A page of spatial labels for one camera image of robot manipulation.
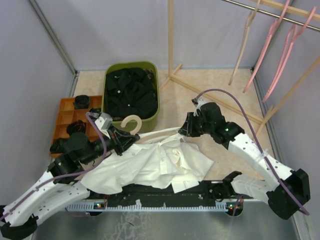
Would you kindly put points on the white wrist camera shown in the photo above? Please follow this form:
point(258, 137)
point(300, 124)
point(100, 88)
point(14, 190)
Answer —
point(103, 123)
point(198, 102)

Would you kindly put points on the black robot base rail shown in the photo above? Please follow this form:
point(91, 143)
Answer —
point(205, 194)

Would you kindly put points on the beige wooden hanger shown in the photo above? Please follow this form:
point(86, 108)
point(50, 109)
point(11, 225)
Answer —
point(147, 136)
point(247, 27)

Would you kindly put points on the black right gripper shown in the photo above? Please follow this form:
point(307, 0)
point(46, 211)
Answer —
point(188, 129)

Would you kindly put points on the black garment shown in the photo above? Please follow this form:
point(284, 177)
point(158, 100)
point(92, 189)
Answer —
point(130, 91)

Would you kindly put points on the wooden rack frame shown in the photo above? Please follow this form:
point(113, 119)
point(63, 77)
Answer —
point(269, 7)

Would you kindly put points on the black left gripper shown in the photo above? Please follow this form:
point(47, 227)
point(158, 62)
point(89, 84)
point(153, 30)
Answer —
point(119, 139)

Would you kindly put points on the black rolled belt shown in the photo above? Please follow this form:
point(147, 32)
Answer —
point(76, 127)
point(57, 146)

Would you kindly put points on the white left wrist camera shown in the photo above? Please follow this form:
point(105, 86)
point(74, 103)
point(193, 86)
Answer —
point(103, 123)

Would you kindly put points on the cream white garment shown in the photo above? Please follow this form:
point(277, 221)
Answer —
point(166, 161)

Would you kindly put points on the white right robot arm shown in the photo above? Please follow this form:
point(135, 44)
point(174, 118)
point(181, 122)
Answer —
point(282, 188)

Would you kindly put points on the green plastic basket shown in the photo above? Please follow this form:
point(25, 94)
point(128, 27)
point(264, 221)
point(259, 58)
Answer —
point(147, 124)

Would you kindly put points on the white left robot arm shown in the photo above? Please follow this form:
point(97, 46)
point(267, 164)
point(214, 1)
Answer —
point(58, 187)

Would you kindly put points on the pink hanger with plaid shirt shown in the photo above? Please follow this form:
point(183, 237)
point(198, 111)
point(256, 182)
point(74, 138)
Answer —
point(273, 27)

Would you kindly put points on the orange compartment tray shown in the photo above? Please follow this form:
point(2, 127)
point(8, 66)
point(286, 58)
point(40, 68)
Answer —
point(67, 114)

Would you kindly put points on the pink plastic hanger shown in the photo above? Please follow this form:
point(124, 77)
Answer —
point(290, 40)

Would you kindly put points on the black rolled belt front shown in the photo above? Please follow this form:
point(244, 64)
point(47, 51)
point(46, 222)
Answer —
point(57, 146)

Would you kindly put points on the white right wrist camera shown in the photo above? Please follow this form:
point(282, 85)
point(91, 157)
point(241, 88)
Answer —
point(198, 102)

